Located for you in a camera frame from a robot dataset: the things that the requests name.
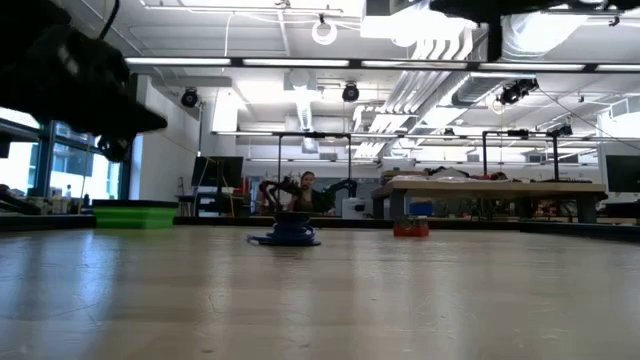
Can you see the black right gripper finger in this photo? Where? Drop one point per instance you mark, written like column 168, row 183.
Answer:
column 494, row 42

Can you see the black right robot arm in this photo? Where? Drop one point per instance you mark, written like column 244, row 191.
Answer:
column 480, row 10

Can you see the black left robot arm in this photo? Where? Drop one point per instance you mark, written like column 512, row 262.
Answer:
column 25, row 12

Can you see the black background robot arm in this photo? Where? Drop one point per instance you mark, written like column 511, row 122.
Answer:
column 272, row 187
column 345, row 185

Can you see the white light tube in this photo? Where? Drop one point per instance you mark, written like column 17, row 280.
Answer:
column 295, row 62
column 177, row 61
column 414, row 64
column 617, row 67
column 531, row 66

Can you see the large window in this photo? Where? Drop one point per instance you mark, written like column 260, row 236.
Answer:
column 70, row 170

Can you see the white ceiling vent unit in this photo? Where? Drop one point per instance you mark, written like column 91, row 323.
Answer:
column 400, row 25

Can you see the black hanging spotlight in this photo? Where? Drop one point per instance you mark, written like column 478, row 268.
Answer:
column 350, row 93
column 189, row 98

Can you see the pile of clothes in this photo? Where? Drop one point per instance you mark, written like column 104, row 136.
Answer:
column 450, row 173

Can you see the green bin with black lid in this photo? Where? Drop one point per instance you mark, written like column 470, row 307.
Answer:
column 135, row 217

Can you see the blue box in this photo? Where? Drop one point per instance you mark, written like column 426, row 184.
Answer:
column 421, row 208

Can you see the black computer monitor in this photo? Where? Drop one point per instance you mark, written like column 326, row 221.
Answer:
column 624, row 173
column 217, row 171

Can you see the red container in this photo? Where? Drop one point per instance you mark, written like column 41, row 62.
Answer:
column 410, row 230

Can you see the white box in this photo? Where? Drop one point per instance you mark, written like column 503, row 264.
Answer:
column 352, row 207

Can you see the person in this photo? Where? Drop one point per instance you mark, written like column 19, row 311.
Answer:
column 306, row 197

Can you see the silver ventilation duct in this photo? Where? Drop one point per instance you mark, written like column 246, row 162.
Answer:
column 530, row 35

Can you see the black ceiling camera cluster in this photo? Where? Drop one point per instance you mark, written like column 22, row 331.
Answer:
column 517, row 91

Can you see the black metal station frame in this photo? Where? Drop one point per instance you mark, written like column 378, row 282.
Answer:
column 315, row 134
column 555, row 155

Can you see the black table edge rail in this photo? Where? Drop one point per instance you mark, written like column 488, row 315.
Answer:
column 225, row 220

